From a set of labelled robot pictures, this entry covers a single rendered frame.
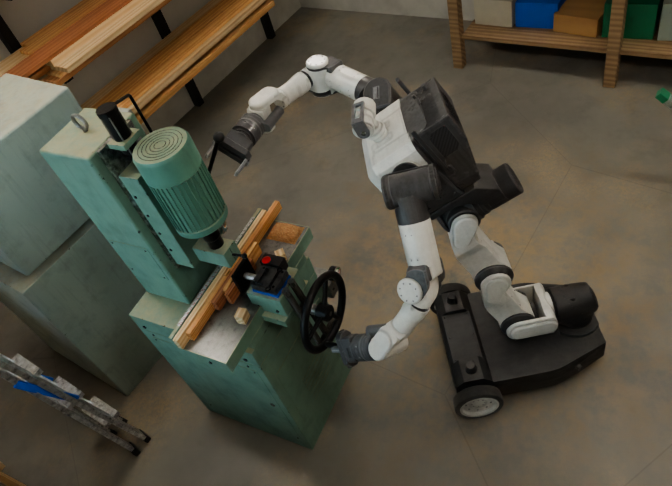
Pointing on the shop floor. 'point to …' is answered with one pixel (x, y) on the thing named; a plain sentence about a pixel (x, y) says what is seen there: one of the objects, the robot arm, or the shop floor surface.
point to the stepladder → (66, 397)
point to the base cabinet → (269, 384)
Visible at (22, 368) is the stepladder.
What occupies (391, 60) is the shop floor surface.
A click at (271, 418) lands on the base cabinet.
